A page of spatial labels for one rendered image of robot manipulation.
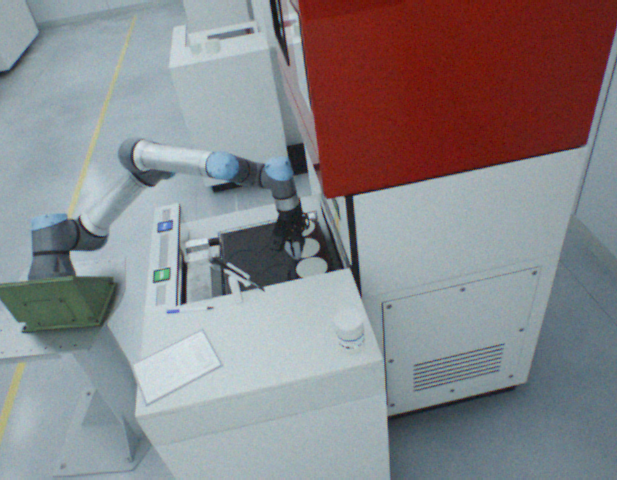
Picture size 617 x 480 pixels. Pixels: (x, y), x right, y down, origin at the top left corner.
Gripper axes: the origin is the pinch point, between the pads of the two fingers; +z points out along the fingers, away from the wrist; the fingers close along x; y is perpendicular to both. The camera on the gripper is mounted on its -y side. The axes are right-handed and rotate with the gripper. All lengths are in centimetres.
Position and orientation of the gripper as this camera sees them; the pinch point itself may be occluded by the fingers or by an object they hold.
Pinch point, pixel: (295, 257)
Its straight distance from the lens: 164.1
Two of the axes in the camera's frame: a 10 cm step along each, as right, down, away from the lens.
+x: -8.9, -1.6, 4.3
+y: 4.3, -6.2, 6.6
